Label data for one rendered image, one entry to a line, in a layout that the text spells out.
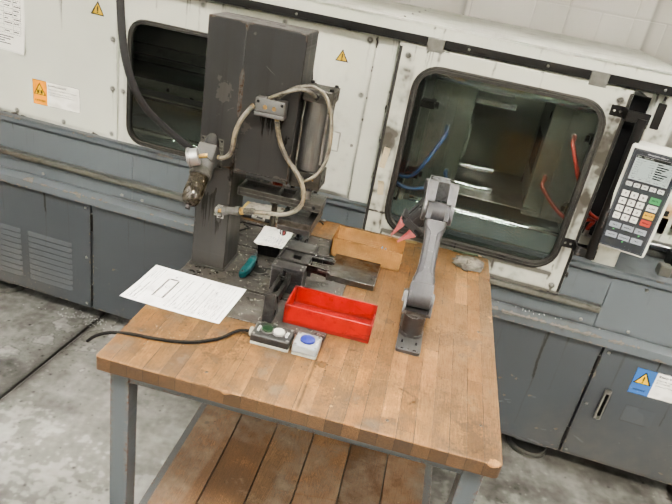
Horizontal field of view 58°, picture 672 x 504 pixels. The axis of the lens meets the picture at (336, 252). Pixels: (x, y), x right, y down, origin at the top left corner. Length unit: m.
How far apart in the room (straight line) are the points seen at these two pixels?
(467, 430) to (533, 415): 1.32
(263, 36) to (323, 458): 1.46
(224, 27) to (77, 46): 1.21
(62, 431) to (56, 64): 1.51
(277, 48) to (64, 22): 1.36
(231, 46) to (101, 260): 1.62
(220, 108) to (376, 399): 0.90
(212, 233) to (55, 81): 1.29
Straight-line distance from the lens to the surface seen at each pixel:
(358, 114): 2.39
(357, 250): 2.12
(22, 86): 3.07
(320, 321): 1.70
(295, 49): 1.69
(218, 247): 1.92
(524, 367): 2.70
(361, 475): 2.31
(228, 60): 1.75
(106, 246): 3.04
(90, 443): 2.66
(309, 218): 1.80
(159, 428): 2.70
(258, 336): 1.62
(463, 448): 1.48
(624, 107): 2.30
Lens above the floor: 1.85
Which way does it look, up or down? 26 degrees down
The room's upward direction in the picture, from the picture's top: 11 degrees clockwise
